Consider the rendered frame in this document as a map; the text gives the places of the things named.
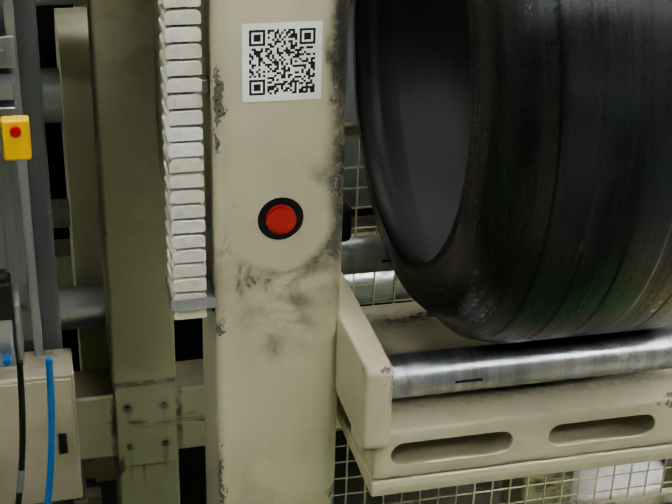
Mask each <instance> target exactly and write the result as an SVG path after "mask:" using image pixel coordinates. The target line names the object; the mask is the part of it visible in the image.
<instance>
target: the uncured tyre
mask: <svg viewBox="0 0 672 504"><path fill-rule="evenodd" d="M353 69H354V87H355V101H356V112H357V122H358V130H359V138H360V146H361V153H362V159H363V165H364V171H365V176H366V181H367V186H368V191H369V196H370V200H371V204H372V208H373V212H374V216H375V220H376V223H377V227H378V230H379V233H380V236H381V239H382V242H383V245H384V248H385V251H386V253H387V256H388V258H389V261H390V263H391V265H392V267H393V269H394V271H395V273H396V275H397V277H398V279H399V281H400V282H401V284H402V286H403V287H404V289H405V290H406V291H407V293H408V294H409V295H410V296H411V298H412V299H413V300H414V301H415V302H417V303H418V304H419V305H420V306H421V307H423V308H424V309H425V310H426V311H428V312H429V313H430V314H431V315H433V316H434V317H435V318H436V319H437V320H439V321H440V322H441V323H442V324H444V325H445V326H446V327H447V328H448V329H450V330H451V331H452V332H454V333H455V334H457V335H459V336H461V337H464V338H467V339H473V340H478V341H484V342H489V343H495V344H511V343H521V342H530V341H540V340H550V339H559V338H569V337H579V336H589V335H598V334H608V333H618V332H627V331H637V330H647V329H655V328H659V327H663V326H666V325H668V324H670V323H672V0H353Z"/></svg>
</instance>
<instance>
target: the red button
mask: <svg viewBox="0 0 672 504"><path fill-rule="evenodd" d="M265 220H266V224H267V227H268V228H269V230H270V231H271V232H273V233H275V234H285V233H288V232H289V231H291V230H292V229H293V228H294V226H295V224H296V214H295V212H294V210H293V209H292V208H291V207H290V206H288V205H284V204H280V205H276V206H274V207H272V208H271V209H270V210H269V211H268V212H267V214H266V219H265Z"/></svg>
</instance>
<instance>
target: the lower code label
mask: <svg viewBox="0 0 672 504"><path fill-rule="evenodd" d="M322 28H323V21H301V22H276V23H251V24H242V103H246V102H264V101H283V100H301V99H320V98H321V73H322Z"/></svg>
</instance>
